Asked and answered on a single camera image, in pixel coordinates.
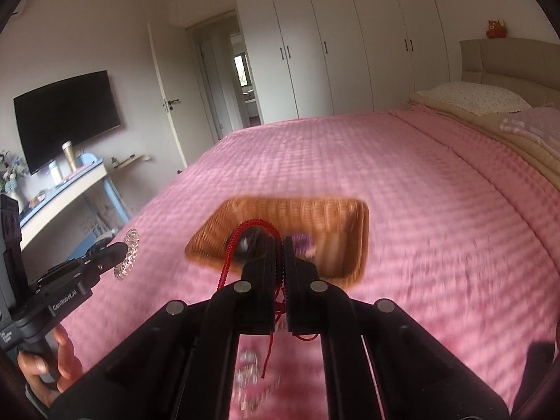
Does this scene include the person's left hand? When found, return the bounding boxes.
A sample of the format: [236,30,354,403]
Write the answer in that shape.
[17,323,85,409]

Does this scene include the beige upholstered headboard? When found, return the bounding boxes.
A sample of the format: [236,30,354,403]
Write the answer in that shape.
[460,38,560,109]

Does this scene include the woven wicker basket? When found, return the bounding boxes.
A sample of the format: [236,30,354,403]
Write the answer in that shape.
[185,196,369,287]

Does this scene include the flower bouquet vase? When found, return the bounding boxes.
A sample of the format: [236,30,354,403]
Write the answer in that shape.
[0,150,29,212]

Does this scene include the black wall television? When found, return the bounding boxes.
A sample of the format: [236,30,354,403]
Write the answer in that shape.
[13,70,121,174]

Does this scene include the white built-in wardrobe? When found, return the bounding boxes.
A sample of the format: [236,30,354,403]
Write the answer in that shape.
[236,0,450,124]

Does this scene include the gold thermos bottle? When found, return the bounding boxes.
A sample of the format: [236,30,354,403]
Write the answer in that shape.
[62,140,78,173]

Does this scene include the beige folded blanket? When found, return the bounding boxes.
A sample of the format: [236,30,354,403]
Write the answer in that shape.
[409,92,560,189]

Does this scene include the red plush toy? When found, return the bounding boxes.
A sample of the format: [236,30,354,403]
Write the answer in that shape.
[486,19,508,39]

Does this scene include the white dotted pillow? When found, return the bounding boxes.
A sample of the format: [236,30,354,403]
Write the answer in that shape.
[417,82,532,116]

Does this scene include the pink patterned pillow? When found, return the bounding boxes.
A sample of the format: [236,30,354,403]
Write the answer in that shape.
[499,107,560,158]

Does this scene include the red cord black bead bracelet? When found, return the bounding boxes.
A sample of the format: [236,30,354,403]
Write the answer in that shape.
[216,218,321,379]

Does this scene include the white blue desk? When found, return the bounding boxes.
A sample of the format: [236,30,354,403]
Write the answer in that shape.
[17,152,132,281]

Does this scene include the white cup on desk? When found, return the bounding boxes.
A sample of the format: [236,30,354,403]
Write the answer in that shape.
[48,160,64,186]

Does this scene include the small wooden wall shelf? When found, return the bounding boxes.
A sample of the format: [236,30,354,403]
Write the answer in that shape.
[111,155,151,172]

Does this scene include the white room door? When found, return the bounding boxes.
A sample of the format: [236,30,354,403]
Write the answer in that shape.
[147,19,215,167]

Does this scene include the purple spiral hair tie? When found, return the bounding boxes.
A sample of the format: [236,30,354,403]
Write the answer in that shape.
[289,232,317,259]

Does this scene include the pink quilted bedspread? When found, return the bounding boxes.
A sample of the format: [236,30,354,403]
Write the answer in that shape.
[64,107,559,405]

